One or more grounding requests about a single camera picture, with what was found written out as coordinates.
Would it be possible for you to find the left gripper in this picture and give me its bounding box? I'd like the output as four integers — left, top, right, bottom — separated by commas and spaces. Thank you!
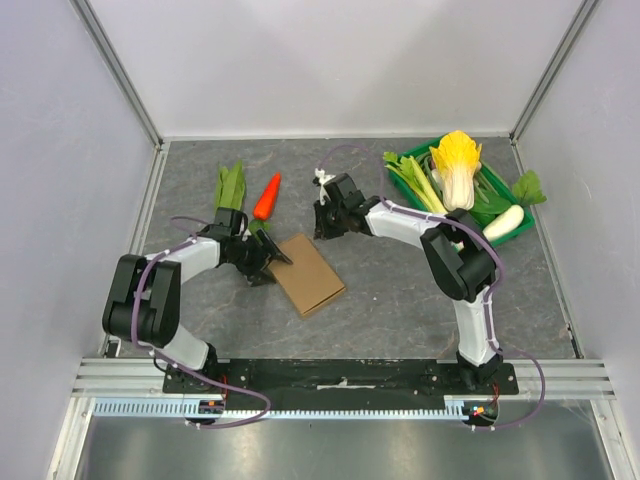
226, 227, 290, 287

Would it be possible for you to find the brown cardboard express box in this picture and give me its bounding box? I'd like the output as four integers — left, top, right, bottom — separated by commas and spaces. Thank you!
269, 233, 346, 317

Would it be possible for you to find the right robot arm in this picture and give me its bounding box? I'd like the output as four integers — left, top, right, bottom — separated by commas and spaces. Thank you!
313, 169, 502, 394

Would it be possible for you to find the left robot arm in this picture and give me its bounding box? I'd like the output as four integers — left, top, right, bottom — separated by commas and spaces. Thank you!
102, 207, 293, 393

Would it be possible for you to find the orange carrot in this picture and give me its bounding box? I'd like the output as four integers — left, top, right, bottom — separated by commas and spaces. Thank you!
253, 172, 281, 221

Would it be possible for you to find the green leafy lettuce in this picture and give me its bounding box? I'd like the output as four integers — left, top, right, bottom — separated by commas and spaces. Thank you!
214, 160, 246, 211

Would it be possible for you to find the green celery stalk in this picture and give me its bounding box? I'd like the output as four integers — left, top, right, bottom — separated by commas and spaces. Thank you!
383, 152, 447, 214

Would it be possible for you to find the green plastic tray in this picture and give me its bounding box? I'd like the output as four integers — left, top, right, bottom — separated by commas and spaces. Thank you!
383, 138, 546, 245

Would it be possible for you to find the yellow napa cabbage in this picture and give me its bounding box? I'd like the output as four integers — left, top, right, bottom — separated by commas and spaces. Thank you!
430, 130, 482, 211

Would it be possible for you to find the green bok choy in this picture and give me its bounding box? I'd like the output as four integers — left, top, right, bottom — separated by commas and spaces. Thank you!
469, 192, 511, 227

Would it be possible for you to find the white radish with leaves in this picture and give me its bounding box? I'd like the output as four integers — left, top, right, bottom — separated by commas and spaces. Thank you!
483, 170, 547, 241

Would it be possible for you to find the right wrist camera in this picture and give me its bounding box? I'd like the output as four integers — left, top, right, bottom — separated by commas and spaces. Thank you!
312, 168, 335, 205

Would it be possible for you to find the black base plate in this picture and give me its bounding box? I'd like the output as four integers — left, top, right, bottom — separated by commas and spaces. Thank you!
162, 357, 519, 397

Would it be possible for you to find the grey slotted cable duct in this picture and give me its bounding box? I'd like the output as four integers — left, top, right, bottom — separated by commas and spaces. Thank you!
92, 396, 497, 418

